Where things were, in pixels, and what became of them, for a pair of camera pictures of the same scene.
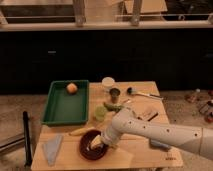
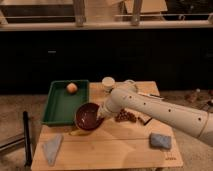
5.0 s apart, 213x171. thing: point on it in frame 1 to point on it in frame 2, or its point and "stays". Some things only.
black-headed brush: (130, 92) stays
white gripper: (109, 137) to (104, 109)
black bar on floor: (28, 159) stays
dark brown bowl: (85, 148) to (86, 116)
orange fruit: (71, 88) stays
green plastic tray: (67, 109) stays
